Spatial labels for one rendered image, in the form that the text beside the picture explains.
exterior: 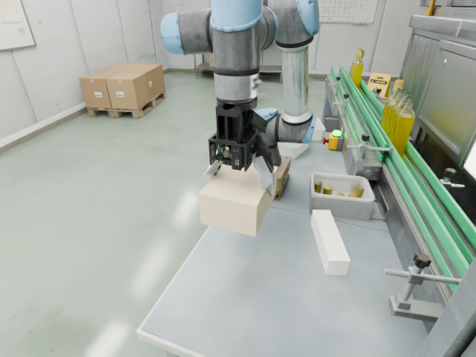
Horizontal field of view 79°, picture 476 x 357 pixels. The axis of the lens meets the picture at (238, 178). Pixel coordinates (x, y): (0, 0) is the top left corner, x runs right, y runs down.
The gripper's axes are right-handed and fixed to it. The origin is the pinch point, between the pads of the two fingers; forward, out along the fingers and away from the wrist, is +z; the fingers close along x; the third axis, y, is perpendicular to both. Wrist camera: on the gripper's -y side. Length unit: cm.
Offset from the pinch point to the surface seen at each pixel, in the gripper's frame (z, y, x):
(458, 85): -8, -75, 54
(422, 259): 9.4, -1.4, 37.6
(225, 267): 35.4, -6.8, -7.5
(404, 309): 24.4, -0.9, 38.5
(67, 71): 51, -264, -356
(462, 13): -29, -97, 53
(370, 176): 27, -65, 33
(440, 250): 19, -17, 47
